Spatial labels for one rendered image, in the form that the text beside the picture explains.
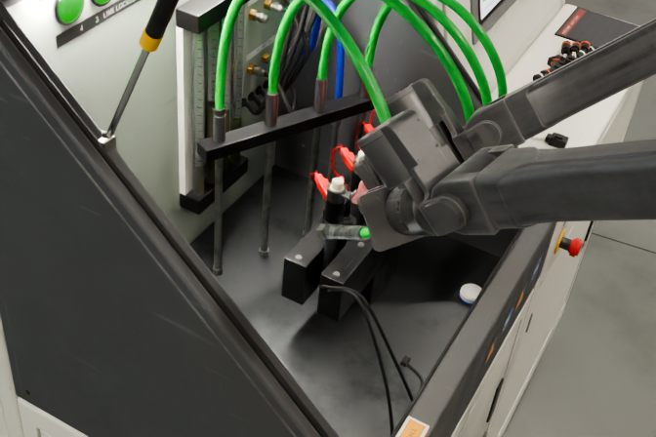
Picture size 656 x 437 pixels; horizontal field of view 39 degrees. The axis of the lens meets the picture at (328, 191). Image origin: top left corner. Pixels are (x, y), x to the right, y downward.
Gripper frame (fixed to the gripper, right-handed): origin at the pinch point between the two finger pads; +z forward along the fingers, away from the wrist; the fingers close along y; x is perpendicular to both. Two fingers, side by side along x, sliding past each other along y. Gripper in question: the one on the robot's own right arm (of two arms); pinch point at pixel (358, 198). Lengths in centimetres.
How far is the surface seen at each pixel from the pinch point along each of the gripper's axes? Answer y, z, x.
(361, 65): 14.5, -24.5, 9.6
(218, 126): 19.1, 12.7, 5.2
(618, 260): -73, 88, -147
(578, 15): 3, 22, -98
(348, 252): -6.8, 10.5, -1.2
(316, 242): -3.2, 13.5, 0.6
